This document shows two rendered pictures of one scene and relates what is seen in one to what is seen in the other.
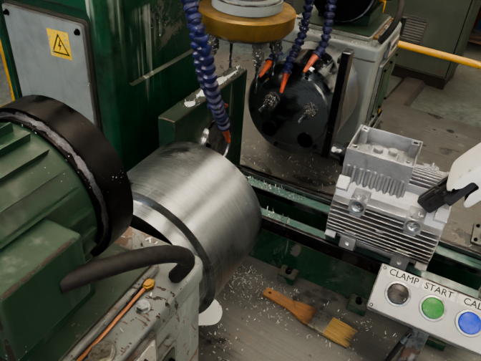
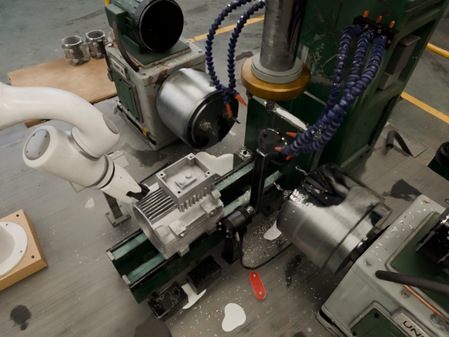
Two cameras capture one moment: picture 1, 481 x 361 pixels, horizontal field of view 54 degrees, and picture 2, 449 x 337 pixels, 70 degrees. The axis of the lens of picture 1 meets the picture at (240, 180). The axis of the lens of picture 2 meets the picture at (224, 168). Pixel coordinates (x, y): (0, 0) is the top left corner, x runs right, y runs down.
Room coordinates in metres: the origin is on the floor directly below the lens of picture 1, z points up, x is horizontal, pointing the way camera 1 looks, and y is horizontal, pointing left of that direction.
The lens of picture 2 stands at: (1.06, -0.71, 1.79)
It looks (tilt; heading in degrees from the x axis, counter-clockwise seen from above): 49 degrees down; 114
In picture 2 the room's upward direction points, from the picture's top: 1 degrees clockwise
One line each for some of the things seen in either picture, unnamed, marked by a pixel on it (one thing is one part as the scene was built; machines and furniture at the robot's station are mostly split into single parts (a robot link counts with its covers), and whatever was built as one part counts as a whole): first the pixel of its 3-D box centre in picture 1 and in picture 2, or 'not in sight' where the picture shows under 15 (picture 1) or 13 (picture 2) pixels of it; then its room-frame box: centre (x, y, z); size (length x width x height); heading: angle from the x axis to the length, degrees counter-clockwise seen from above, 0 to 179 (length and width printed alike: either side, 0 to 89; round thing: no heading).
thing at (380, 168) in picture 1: (381, 160); (186, 182); (0.76, -0.26, 1.11); 0.12 x 0.11 x 0.07; 66
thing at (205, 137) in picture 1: (216, 145); (273, 147); (0.91, 0.06, 1.02); 0.15 x 0.02 x 0.15; 155
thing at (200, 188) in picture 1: (156, 248); (190, 102); (0.55, 0.13, 1.04); 0.37 x 0.25 x 0.25; 155
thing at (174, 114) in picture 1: (192, 152); (284, 148); (0.93, 0.12, 0.97); 0.30 x 0.11 x 0.34; 155
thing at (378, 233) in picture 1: (389, 205); (177, 209); (0.74, -0.30, 1.02); 0.20 x 0.19 x 0.19; 66
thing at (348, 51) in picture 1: (337, 107); (257, 184); (0.94, -0.20, 1.12); 0.04 x 0.03 x 0.26; 65
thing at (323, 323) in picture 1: (307, 314); not in sight; (0.63, -0.16, 0.80); 0.21 x 0.05 x 0.01; 59
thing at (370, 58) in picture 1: (336, 76); (422, 307); (1.41, -0.27, 0.99); 0.35 x 0.31 x 0.37; 155
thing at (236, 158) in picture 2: not in sight; (244, 162); (0.80, 0.09, 0.86); 0.07 x 0.06 x 0.12; 155
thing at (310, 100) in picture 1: (308, 92); (339, 223); (1.17, -0.16, 1.04); 0.41 x 0.25 x 0.25; 155
